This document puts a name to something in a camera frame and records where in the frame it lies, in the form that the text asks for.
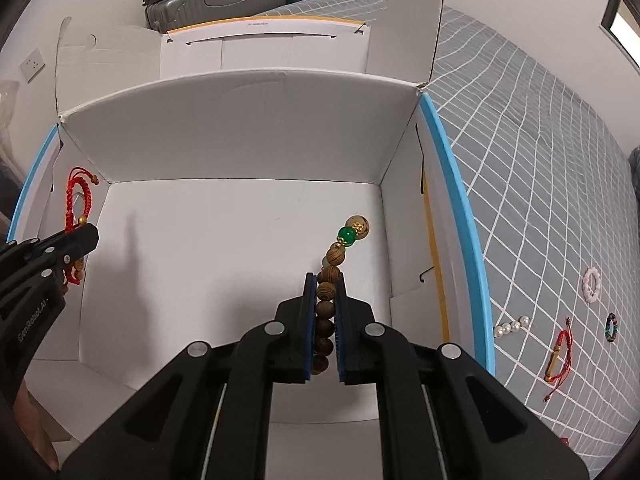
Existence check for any red cord gold tube bracelet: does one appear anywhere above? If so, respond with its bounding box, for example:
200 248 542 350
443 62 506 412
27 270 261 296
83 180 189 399
544 317 575 402

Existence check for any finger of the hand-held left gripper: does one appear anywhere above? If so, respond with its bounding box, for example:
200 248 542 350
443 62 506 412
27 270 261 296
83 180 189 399
0 223 100 321

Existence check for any grey checked bedsheet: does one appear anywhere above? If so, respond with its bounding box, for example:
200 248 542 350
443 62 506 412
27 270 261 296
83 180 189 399
260 0 640 466

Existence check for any person's left hand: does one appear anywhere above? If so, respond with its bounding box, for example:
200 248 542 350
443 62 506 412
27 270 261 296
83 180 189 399
12 385 60 472

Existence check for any white bead bracelet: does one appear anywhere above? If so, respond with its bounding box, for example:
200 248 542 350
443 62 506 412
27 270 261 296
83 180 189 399
582 267 602 303

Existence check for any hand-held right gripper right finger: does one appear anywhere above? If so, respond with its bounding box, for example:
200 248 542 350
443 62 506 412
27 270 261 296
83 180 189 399
334 276 588 480

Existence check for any dark window frame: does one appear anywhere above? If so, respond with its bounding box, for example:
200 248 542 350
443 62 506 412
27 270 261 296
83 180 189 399
600 0 640 66

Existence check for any pearl bracelet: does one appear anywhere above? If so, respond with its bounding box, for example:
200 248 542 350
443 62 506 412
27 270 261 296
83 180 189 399
494 316 531 338

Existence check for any white cardboard box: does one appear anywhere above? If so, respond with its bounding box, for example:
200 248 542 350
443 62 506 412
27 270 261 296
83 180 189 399
7 0 497 443

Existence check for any red braided bracelet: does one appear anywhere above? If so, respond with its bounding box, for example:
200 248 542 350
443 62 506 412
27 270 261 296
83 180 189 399
61 166 100 287

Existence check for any white wall socket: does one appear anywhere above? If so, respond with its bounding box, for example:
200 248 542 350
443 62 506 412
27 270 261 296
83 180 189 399
20 49 47 82

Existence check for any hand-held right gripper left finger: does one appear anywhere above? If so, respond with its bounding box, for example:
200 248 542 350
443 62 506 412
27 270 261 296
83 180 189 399
52 272 318 480

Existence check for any wooden bead bracelet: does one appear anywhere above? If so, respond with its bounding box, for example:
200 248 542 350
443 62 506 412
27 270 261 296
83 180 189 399
312 214 373 376

